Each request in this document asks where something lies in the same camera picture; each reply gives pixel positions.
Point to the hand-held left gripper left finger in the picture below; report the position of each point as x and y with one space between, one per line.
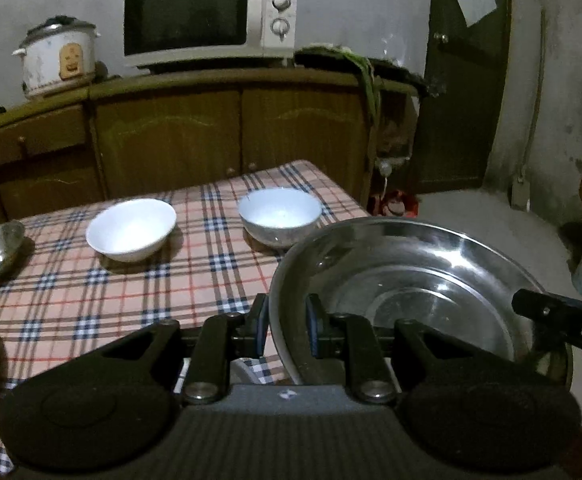
261 321

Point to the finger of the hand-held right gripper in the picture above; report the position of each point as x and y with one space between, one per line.
561 317

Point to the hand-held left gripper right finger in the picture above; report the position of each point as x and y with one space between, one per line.
314 322

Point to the large steel basin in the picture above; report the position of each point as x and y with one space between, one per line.
421 265

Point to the wide white bowl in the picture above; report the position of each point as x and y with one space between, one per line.
131 230

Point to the white plate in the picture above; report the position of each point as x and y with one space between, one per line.
242 372

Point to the deep white bowl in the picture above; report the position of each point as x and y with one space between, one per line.
278 212

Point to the plaid tablecloth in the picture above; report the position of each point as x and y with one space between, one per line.
121 300

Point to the red bag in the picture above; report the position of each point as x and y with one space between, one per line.
396 202

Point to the small white hanging plug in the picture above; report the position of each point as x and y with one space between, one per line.
386 166

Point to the brown wooden cabinet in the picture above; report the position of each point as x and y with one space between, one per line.
171 130

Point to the dark green door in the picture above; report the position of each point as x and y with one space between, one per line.
461 105

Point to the green leafy vegetables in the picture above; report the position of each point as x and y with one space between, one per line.
368 77

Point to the dark flat basket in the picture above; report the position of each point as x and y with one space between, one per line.
321 57

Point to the white microwave oven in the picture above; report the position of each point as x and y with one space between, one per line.
191 15

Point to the white rice cooker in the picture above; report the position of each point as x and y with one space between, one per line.
56 60

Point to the grey wall conduit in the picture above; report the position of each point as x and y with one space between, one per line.
538 90

